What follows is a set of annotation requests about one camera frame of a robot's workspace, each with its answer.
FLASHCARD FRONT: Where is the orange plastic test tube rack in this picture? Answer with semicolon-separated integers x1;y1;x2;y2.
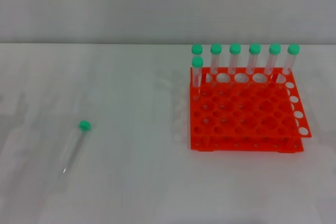
188;66;313;154

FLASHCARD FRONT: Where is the clear test tube green cap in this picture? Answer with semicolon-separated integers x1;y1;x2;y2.
227;43;242;75
191;44;204;59
282;44;301;76
192;56;204;90
264;43;282;76
246;43;261;76
209;43;223;76
49;120;92;192

